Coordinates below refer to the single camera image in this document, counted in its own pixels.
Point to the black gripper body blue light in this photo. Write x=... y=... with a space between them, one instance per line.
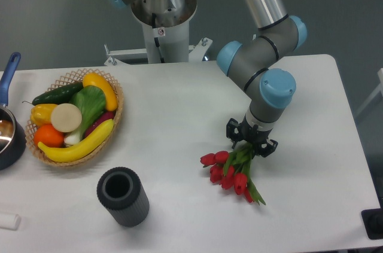
x=252 y=134

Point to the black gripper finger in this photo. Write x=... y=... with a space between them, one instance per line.
x=265 y=148
x=233 y=132

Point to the red tulip bouquet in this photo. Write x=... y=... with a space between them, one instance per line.
x=232 y=170

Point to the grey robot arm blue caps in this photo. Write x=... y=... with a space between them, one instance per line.
x=165 y=24

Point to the purple eggplant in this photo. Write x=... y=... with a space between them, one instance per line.
x=105 y=116

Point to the dark grey ribbed vase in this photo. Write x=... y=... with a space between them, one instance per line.
x=121 y=193

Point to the black device at edge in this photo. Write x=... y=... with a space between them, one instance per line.
x=372 y=220

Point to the yellow banana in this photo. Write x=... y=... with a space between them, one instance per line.
x=77 y=145

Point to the green bok choy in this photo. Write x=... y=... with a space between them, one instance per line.
x=91 y=102

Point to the yellow squash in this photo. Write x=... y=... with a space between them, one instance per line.
x=94 y=79

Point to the round beige disc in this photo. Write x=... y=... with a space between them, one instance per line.
x=66 y=117

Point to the green cucumber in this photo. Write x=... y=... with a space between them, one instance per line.
x=58 y=95

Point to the orange fruit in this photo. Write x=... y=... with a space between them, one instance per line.
x=49 y=136

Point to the yellow bell pepper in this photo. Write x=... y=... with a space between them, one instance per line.
x=41 y=114

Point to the white cylinder object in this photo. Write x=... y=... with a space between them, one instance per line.
x=9 y=221

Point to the white metal base frame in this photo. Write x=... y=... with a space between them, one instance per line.
x=131 y=53

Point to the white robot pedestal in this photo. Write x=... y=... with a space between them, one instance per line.
x=167 y=45

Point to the white frame at right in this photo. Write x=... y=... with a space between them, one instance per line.
x=371 y=101

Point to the blue handled saucepan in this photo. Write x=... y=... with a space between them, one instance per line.
x=13 y=142

